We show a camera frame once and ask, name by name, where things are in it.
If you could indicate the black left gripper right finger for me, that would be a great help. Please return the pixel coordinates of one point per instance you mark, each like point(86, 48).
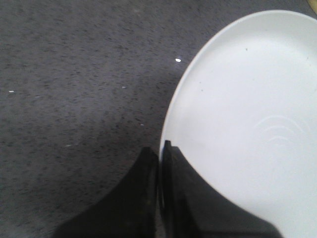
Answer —
point(191, 208)

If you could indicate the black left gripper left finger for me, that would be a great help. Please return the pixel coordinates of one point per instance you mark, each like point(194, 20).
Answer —
point(128, 211)

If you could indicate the white round plate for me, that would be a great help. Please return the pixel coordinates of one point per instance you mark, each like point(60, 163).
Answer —
point(244, 115)

